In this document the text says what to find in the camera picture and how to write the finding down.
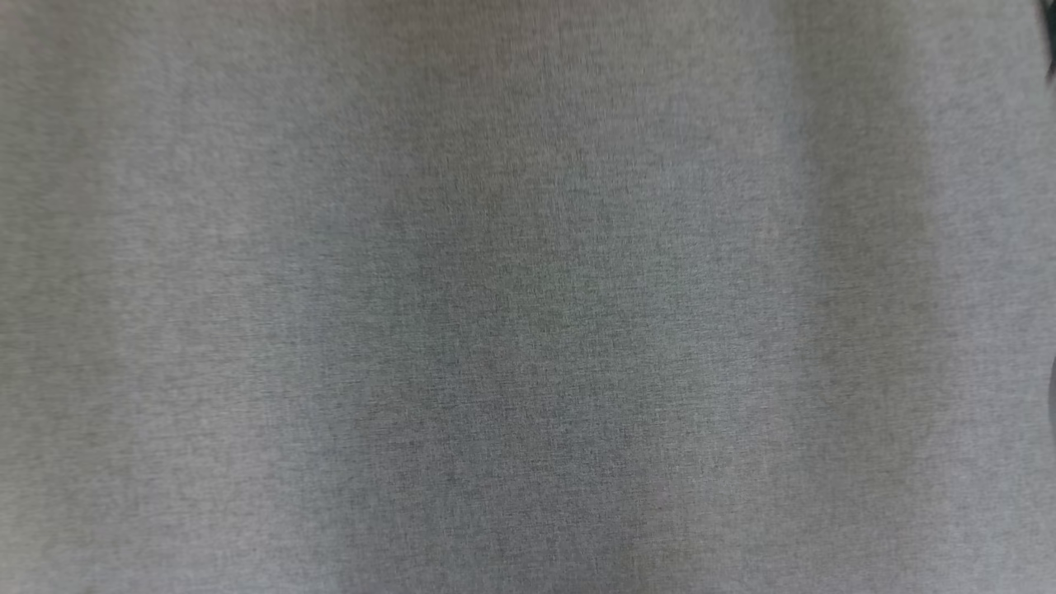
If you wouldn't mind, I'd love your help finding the grey fabric sofa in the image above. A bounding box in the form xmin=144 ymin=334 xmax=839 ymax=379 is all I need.
xmin=0 ymin=0 xmax=1056 ymax=594

